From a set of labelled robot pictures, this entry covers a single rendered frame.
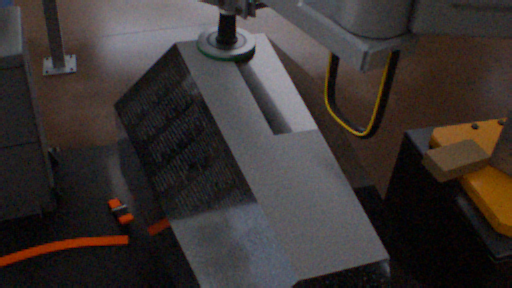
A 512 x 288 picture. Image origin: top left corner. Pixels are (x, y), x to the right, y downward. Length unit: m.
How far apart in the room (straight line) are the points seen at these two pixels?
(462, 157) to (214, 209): 0.80
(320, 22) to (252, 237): 0.58
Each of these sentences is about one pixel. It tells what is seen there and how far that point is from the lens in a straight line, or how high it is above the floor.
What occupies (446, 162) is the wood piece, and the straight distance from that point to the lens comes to 1.82.
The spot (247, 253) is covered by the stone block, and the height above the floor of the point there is 0.80.
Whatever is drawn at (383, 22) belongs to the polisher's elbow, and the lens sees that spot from 1.37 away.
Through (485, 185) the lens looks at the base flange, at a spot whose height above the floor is 0.78.
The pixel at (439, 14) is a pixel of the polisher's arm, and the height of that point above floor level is 1.36.
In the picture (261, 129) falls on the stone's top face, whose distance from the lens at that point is 1.72.
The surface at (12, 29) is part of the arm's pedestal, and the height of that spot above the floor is 0.85.
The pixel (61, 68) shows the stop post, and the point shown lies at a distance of 3.64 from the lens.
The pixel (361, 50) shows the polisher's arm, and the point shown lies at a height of 1.27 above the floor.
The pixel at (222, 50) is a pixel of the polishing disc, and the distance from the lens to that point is 2.04.
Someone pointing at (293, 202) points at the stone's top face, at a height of 0.87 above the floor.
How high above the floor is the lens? 1.94
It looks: 39 degrees down
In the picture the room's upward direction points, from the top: 6 degrees clockwise
